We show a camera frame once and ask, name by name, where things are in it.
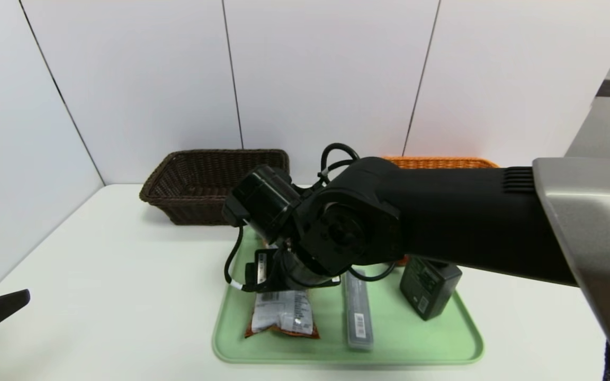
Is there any orange snack bag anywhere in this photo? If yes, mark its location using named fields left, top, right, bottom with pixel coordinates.
left=245, top=288, right=320, bottom=339

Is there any dark green pump bottle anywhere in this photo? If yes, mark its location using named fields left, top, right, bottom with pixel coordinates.
left=399, top=256, right=463, bottom=321

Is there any dark brown wicker basket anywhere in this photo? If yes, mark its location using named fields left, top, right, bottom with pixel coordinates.
left=139, top=149, right=290, bottom=226

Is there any orange wicker basket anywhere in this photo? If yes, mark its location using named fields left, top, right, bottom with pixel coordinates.
left=384, top=156, right=499, bottom=170

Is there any clear plastic case with barcode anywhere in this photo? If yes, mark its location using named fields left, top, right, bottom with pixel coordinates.
left=343, top=270, right=374, bottom=351

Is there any light green plastic tray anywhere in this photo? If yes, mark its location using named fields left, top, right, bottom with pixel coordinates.
left=212, top=222, right=485, bottom=366

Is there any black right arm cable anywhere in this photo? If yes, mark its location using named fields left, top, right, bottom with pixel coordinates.
left=224, top=143, right=397, bottom=293

